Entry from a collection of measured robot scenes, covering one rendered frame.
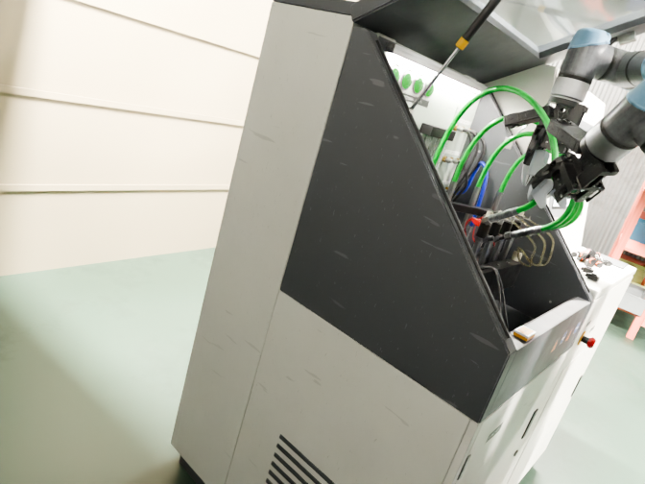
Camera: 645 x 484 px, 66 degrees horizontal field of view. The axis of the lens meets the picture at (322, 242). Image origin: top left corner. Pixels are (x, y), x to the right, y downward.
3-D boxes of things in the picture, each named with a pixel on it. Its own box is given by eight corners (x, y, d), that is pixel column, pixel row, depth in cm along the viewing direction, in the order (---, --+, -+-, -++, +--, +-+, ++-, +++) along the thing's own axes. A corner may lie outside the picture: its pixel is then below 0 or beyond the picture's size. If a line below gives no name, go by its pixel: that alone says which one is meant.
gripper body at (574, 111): (561, 156, 114) (584, 102, 110) (525, 144, 119) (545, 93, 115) (569, 157, 119) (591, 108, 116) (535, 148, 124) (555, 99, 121)
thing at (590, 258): (598, 273, 170) (605, 258, 168) (566, 259, 176) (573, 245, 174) (611, 266, 187) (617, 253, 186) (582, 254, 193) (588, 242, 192)
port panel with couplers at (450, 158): (432, 206, 159) (466, 108, 150) (422, 203, 161) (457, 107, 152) (450, 206, 169) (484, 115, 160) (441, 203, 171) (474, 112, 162)
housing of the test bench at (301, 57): (215, 519, 154) (359, 1, 110) (165, 459, 170) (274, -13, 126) (431, 390, 261) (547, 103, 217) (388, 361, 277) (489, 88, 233)
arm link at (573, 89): (552, 74, 114) (561, 81, 120) (544, 94, 115) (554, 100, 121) (585, 81, 110) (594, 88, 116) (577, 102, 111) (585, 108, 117)
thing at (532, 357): (487, 418, 100) (517, 350, 96) (466, 405, 103) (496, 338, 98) (568, 350, 148) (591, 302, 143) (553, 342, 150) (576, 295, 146)
